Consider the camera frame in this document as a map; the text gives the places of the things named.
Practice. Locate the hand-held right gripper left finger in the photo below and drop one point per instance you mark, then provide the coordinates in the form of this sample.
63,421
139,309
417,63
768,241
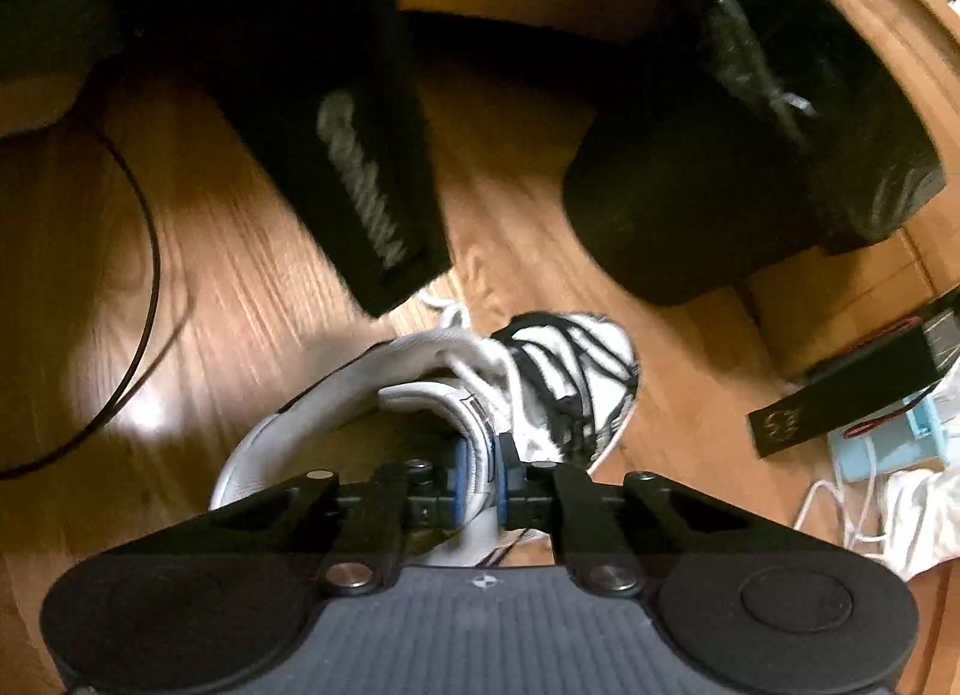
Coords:
454,489

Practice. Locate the black trash bin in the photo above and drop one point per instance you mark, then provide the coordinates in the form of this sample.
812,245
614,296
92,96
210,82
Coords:
660,215

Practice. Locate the white cloth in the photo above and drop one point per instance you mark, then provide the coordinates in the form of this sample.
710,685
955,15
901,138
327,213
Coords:
930,522

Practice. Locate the black trash bag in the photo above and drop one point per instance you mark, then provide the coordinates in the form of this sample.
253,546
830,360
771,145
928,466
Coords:
787,65

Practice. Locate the white and black sneaker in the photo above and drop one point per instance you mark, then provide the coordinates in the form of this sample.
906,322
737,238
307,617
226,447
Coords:
420,357

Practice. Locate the light blue box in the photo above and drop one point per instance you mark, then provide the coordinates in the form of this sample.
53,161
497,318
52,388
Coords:
900,455

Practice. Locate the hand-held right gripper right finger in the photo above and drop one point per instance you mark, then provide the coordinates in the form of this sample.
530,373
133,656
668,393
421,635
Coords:
504,492

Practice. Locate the black shoelace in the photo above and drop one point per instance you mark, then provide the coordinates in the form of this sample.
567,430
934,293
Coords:
519,365

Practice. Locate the white shoelace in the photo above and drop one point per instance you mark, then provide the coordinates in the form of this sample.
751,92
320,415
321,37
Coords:
450,316

